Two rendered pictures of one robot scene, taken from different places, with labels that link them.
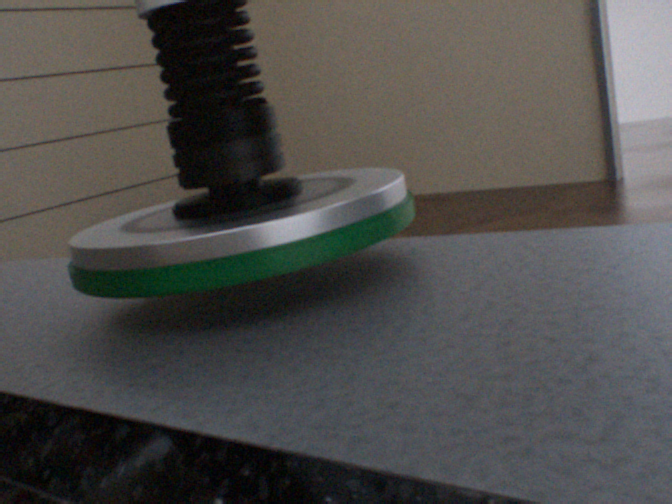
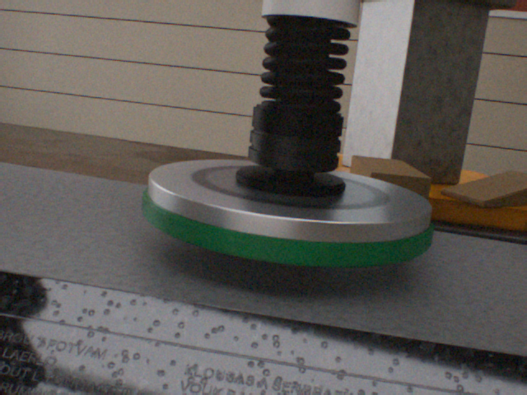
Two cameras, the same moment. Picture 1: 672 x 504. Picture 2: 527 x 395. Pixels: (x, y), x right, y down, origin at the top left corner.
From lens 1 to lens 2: 0.83 m
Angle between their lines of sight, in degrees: 144
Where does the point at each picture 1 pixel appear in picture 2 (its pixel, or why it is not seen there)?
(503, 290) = (85, 220)
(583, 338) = (63, 197)
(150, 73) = not seen: outside the picture
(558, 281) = (50, 220)
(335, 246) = not seen: hidden behind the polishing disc
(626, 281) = (16, 214)
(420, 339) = (132, 206)
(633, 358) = (52, 192)
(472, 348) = (109, 201)
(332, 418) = not seen: hidden behind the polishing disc
